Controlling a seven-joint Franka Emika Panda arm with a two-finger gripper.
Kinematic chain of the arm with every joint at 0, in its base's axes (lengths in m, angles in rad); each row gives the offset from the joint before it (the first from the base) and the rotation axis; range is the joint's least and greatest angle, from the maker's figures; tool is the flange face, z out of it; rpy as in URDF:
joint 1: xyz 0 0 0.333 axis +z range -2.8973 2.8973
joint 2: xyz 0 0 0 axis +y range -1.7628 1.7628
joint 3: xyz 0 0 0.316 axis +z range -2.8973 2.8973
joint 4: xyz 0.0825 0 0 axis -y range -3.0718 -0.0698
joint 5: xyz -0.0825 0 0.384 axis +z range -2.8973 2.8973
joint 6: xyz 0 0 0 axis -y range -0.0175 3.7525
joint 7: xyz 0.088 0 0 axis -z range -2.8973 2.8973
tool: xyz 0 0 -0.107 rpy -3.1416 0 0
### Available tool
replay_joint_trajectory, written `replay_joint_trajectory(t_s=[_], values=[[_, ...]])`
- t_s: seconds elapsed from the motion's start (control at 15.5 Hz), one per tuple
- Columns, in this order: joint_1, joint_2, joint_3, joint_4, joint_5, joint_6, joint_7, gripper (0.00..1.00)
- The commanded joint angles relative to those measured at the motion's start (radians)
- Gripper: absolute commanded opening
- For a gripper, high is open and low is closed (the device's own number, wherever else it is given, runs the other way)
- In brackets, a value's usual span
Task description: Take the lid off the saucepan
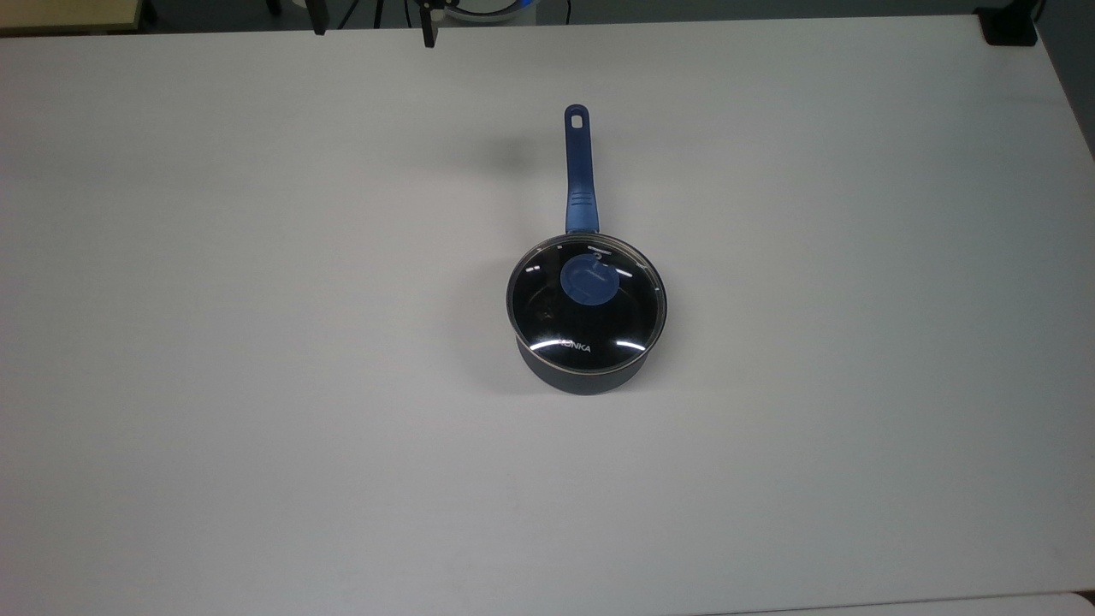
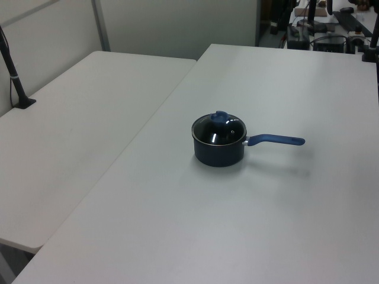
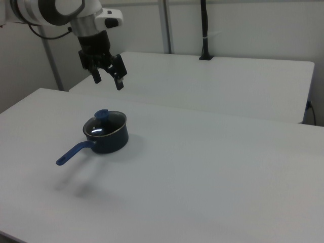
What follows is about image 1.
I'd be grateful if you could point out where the light wooden table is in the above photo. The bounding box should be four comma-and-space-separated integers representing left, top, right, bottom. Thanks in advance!
0, 0, 144, 36

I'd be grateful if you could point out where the white and blue robot base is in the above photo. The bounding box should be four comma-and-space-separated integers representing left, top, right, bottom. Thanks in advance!
445, 0, 542, 24

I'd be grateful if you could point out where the dark saucepan with blue handle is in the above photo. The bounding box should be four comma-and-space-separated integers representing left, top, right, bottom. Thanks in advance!
506, 104, 667, 397

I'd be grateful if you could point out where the black table clamp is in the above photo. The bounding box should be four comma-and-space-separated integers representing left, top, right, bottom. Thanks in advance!
974, 5, 1040, 47

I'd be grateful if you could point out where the glass lid with blue knob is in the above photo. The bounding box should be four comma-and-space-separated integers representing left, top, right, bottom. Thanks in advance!
506, 233, 667, 375

